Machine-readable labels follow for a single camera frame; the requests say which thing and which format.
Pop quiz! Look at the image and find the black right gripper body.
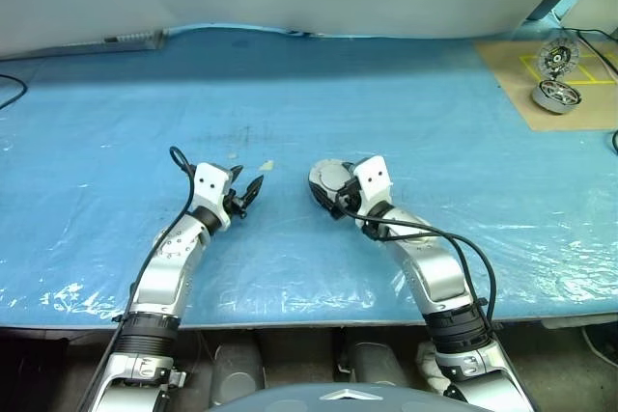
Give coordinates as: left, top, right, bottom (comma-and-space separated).
337, 174, 364, 214

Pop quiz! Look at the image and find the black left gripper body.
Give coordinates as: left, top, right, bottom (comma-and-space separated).
222, 183, 249, 221

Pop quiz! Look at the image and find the grey motor housing with lid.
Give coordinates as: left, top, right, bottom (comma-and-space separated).
306, 157, 362, 221

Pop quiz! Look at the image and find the open spare motor housing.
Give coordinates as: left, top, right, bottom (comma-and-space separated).
532, 39, 583, 116

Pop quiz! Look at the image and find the blue plastic table cover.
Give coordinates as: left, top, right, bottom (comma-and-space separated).
0, 21, 618, 331

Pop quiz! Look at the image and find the dark rounded cylinder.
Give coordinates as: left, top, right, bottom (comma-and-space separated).
346, 340, 412, 387
211, 341, 267, 404

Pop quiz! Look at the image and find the grey power strip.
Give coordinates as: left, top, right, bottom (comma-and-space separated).
45, 29, 168, 52

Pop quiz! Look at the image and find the white wrapped bundle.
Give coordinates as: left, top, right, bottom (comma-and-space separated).
416, 340, 455, 395

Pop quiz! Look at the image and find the brown cardboard sheet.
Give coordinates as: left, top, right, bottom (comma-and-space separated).
473, 39, 618, 132

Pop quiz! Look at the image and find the grey robot torso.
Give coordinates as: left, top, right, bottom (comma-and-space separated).
205, 382, 477, 412

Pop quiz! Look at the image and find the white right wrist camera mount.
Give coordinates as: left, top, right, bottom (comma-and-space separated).
353, 155, 395, 216

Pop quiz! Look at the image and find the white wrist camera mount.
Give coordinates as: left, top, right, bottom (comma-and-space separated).
191, 162, 234, 231
353, 155, 395, 216

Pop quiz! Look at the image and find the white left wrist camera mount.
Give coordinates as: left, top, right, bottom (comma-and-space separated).
191, 162, 234, 231

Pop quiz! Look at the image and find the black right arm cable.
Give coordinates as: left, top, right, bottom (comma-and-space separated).
337, 206, 498, 336

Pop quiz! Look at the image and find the black curved cable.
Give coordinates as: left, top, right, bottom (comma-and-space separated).
0, 73, 29, 111

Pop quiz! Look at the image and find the long black cable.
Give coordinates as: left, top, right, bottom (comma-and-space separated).
562, 27, 618, 80

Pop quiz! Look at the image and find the white cable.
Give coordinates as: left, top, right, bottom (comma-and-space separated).
580, 326, 618, 357

